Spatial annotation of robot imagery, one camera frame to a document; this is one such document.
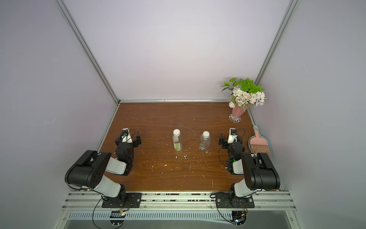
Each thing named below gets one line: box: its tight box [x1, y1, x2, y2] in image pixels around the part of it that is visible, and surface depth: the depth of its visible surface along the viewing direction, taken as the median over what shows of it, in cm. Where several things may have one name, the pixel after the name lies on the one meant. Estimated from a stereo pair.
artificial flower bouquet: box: [220, 77, 266, 108], surface depth 86 cm
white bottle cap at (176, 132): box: [172, 128, 181, 137], surface depth 80 cm
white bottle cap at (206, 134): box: [202, 130, 210, 139], surface depth 83 cm
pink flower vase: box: [228, 104, 251, 124], surface depth 103 cm
